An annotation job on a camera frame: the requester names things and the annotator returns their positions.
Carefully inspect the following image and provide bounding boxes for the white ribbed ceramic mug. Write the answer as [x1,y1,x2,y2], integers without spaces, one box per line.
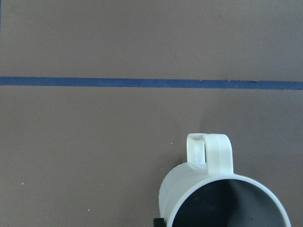
[159,133,291,227]

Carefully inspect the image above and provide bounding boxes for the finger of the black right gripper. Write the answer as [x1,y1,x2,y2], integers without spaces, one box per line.
[153,214,166,227]

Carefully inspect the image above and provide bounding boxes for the brown paper table cover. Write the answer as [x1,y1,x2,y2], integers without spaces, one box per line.
[0,0,303,227]

